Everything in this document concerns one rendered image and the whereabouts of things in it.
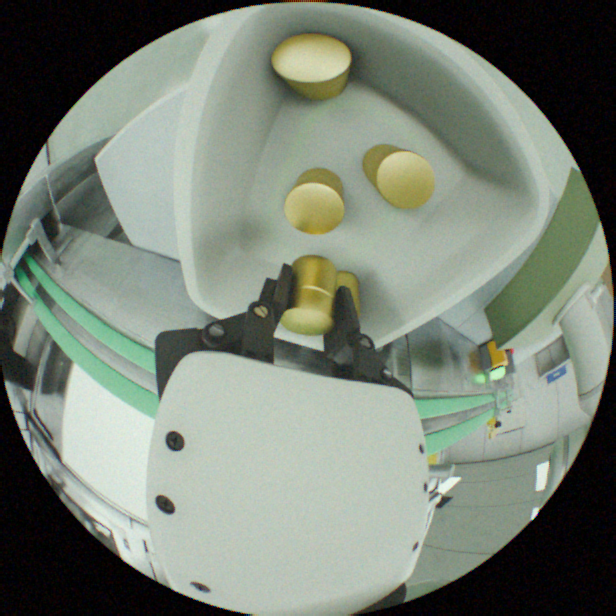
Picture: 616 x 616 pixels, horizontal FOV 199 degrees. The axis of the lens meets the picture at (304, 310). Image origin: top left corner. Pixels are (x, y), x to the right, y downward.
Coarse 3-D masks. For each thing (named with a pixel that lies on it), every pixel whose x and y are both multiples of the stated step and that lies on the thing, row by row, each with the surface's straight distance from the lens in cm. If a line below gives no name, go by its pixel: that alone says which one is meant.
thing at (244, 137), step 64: (256, 64) 10; (384, 64) 12; (448, 64) 9; (192, 128) 8; (256, 128) 13; (320, 128) 14; (384, 128) 14; (448, 128) 14; (512, 128) 10; (192, 192) 9; (256, 192) 16; (448, 192) 17; (512, 192) 14; (192, 256) 12; (256, 256) 19; (384, 256) 18; (448, 256) 14; (512, 256) 13; (384, 320) 16
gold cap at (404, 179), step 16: (384, 144) 13; (368, 160) 12; (384, 160) 10; (400, 160) 10; (416, 160) 10; (368, 176) 13; (384, 176) 10; (400, 176) 10; (416, 176) 10; (432, 176) 11; (384, 192) 10; (400, 192) 10; (416, 192) 11; (432, 192) 11
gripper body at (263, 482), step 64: (192, 384) 5; (256, 384) 5; (320, 384) 6; (192, 448) 5; (256, 448) 5; (320, 448) 5; (384, 448) 6; (192, 512) 5; (256, 512) 5; (320, 512) 5; (384, 512) 7; (192, 576) 6; (256, 576) 6; (320, 576) 6; (384, 576) 8
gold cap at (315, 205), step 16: (304, 176) 12; (320, 176) 11; (336, 176) 13; (304, 192) 10; (320, 192) 10; (336, 192) 10; (288, 208) 10; (304, 208) 10; (320, 208) 10; (336, 208) 10; (304, 224) 11; (320, 224) 11; (336, 224) 11
